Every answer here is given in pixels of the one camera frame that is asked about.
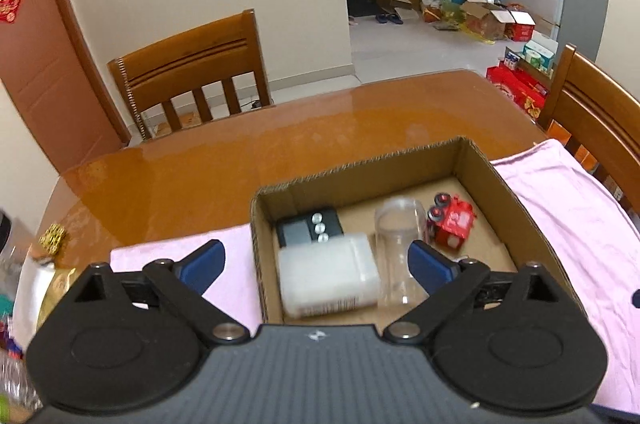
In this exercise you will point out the black digital timer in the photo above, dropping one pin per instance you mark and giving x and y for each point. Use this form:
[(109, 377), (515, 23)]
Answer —
[(316, 226)]

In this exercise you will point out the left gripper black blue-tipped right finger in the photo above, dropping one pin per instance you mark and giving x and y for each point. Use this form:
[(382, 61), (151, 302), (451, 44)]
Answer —
[(451, 288)]

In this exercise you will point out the brown wooden door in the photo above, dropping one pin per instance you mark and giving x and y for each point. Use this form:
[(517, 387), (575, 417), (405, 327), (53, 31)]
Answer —
[(52, 81)]

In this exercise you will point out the wooden chair far side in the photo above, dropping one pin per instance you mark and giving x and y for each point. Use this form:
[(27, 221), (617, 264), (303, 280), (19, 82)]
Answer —
[(214, 53)]

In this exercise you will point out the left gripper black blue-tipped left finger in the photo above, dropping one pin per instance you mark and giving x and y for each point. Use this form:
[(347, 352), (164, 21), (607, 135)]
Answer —
[(180, 286)]

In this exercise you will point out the clear plastic jar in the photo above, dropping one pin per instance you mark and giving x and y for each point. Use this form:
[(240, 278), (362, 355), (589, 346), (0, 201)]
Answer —
[(398, 222)]

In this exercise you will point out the red gift box on floor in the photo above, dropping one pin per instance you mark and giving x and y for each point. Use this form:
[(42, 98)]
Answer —
[(519, 87)]

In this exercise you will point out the grey refrigerator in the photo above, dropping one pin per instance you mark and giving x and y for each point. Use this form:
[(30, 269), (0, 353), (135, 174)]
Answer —
[(580, 23)]

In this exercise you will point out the brown cardboard box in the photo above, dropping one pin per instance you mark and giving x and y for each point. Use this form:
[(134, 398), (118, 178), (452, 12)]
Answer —
[(504, 235)]

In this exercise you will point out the gold foil bag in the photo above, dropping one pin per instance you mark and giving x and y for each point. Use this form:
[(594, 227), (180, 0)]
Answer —
[(41, 285)]

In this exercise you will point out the white plastic box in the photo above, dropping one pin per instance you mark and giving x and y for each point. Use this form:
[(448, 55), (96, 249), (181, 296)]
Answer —
[(336, 275)]

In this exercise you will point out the red toy train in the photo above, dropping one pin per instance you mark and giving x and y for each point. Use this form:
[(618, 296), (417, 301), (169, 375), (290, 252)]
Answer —
[(450, 220)]

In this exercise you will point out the pink tablecloth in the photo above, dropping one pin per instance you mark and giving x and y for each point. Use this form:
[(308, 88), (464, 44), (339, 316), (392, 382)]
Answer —
[(597, 244)]

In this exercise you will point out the wooden chair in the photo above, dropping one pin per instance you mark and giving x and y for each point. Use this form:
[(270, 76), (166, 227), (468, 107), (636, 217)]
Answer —
[(214, 53), (600, 116)]

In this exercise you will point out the wooden chair right side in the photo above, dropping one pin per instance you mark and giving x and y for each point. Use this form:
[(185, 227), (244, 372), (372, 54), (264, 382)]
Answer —
[(600, 116)]

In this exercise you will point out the open cardboard box on floor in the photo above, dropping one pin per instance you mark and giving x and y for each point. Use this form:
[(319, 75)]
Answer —
[(485, 19)]

